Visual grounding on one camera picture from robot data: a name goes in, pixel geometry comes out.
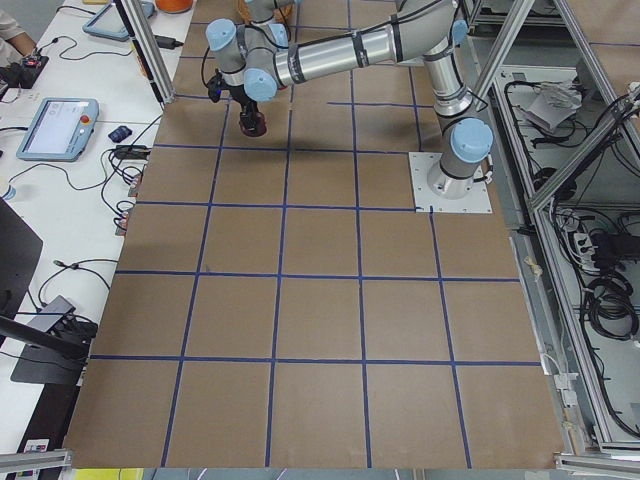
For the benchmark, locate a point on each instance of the black power adapter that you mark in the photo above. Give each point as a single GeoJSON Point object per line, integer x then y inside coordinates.
{"type": "Point", "coordinates": [169, 43]}

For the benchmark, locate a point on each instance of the blue teach pendant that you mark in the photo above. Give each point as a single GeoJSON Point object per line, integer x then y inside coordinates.
{"type": "Point", "coordinates": [119, 19]}
{"type": "Point", "coordinates": [60, 130]}

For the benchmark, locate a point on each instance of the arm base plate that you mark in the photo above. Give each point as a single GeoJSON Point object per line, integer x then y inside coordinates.
{"type": "Point", "coordinates": [434, 192]}

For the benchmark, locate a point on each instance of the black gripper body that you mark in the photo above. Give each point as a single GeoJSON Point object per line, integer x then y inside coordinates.
{"type": "Point", "coordinates": [246, 106]}

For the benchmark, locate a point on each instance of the far blue teach pendant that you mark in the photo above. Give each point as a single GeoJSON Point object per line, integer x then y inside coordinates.
{"type": "Point", "coordinates": [119, 19]}

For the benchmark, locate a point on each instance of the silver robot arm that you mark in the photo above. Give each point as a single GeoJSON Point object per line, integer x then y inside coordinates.
{"type": "Point", "coordinates": [262, 11]}
{"type": "Point", "coordinates": [256, 60]}

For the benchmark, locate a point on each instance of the woven wicker basket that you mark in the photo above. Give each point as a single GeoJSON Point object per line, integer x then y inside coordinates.
{"type": "Point", "coordinates": [282, 13]}

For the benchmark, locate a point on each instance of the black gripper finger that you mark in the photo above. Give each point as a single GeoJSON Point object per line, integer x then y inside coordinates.
{"type": "Point", "coordinates": [245, 123]}
{"type": "Point", "coordinates": [259, 122]}

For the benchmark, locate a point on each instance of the black monitor stand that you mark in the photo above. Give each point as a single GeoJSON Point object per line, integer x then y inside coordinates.
{"type": "Point", "coordinates": [55, 342]}

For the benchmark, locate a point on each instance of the dark red apple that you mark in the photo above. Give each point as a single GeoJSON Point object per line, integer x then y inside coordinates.
{"type": "Point", "coordinates": [254, 133]}

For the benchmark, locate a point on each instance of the aluminium frame post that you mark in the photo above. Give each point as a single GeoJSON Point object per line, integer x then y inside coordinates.
{"type": "Point", "coordinates": [145, 45]}

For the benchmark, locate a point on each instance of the near blue teach pendant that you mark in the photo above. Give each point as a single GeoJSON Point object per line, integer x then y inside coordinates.
{"type": "Point", "coordinates": [60, 130]}

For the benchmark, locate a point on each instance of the orange bucket with grey lid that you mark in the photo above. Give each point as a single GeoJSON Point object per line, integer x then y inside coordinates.
{"type": "Point", "coordinates": [174, 6]}

